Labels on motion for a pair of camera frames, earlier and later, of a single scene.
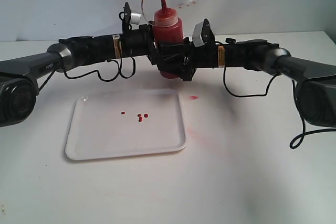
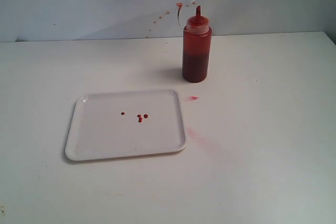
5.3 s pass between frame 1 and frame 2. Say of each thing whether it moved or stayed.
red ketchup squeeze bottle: moved
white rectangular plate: stayed
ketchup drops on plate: stayed
